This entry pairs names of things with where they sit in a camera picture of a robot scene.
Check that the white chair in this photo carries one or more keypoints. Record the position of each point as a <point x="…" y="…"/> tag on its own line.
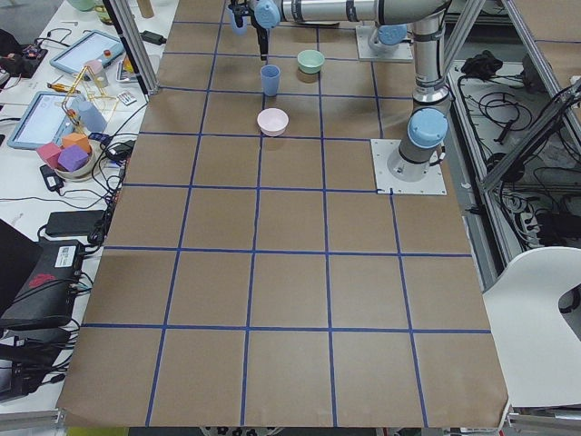
<point x="538" y="351"/>

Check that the cardboard tube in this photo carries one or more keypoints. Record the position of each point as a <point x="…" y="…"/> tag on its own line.
<point x="146" y="8"/>

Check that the aluminium frame post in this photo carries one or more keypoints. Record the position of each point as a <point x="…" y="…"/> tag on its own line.
<point x="127" y="30"/>

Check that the black power adapter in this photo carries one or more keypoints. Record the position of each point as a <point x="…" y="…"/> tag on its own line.
<point x="153" y="38"/>

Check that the bowl of foam blocks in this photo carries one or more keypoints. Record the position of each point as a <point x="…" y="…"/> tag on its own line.
<point x="72" y="159"/>

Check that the green bowl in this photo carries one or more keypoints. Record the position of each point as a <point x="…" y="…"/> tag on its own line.
<point x="310" y="61"/>

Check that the blue cup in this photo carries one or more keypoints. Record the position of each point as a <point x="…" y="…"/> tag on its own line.
<point x="270" y="79"/>
<point x="238" y="23"/>

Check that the teach pendant tablet far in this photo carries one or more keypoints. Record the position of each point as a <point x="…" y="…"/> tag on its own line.
<point x="95" y="45"/>

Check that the gold wire rack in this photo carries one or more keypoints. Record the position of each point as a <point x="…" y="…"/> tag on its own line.
<point x="86" y="87"/>

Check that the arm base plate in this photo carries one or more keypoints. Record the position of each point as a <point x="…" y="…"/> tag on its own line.
<point x="384" y="43"/>
<point x="394" y="175"/>

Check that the teach pendant tablet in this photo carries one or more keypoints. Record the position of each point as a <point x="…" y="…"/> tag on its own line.
<point x="95" y="45"/>
<point x="43" y="122"/>

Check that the teach pendant tablet near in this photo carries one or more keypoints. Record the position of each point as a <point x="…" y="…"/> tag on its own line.
<point x="43" y="122"/>

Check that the pink cup on desk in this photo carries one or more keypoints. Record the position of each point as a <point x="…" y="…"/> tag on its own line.
<point x="95" y="67"/>

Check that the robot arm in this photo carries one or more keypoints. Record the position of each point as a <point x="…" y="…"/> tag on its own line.
<point x="428" y="125"/>
<point x="266" y="15"/>

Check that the pink bowl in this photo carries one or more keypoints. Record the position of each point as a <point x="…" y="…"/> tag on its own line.
<point x="272" y="121"/>

